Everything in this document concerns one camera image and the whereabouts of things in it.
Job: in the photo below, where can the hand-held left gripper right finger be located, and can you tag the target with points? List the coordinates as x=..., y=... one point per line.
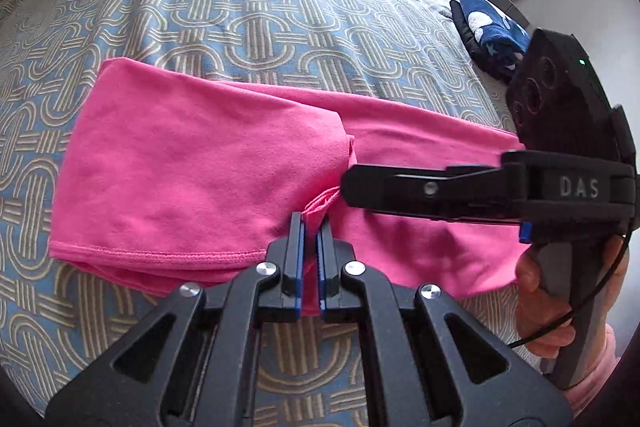
x=322, y=257

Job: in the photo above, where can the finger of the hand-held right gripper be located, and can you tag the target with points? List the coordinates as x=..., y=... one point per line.
x=400, y=187

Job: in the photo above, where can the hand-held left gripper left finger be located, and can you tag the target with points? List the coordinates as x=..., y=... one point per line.
x=298, y=252

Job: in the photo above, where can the pink pants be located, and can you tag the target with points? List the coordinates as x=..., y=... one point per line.
x=175, y=157

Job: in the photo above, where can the person's right hand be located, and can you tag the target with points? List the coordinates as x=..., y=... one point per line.
x=530, y=277

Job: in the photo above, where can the folded navy star-printed blanket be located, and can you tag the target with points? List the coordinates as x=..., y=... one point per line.
x=492, y=27

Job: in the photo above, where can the patterned blue bedspread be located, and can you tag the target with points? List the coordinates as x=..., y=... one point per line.
x=225, y=7

